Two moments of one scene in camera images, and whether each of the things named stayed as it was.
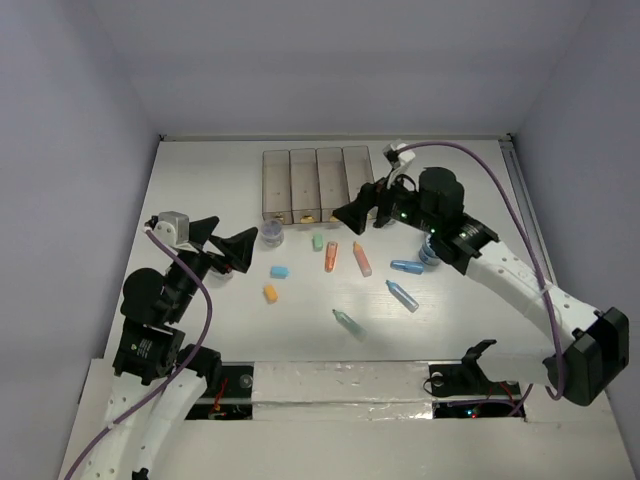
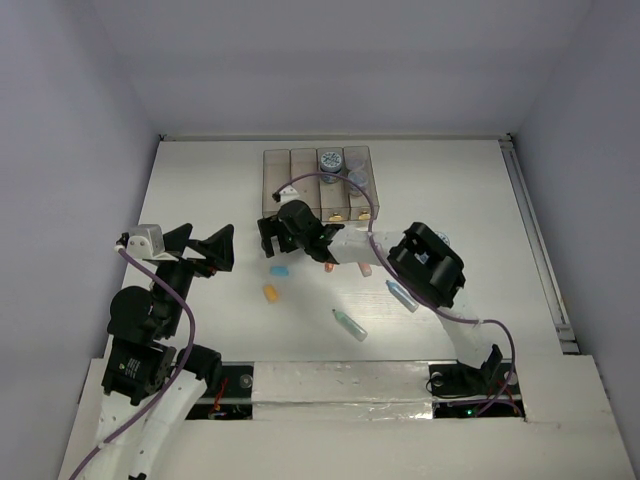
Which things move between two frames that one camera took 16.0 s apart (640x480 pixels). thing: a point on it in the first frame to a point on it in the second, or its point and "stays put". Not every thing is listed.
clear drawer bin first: x=276 y=186 stays put
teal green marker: x=355 y=329 stays put
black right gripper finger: x=369 y=195 to x=267 y=228
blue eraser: x=279 y=272 stays put
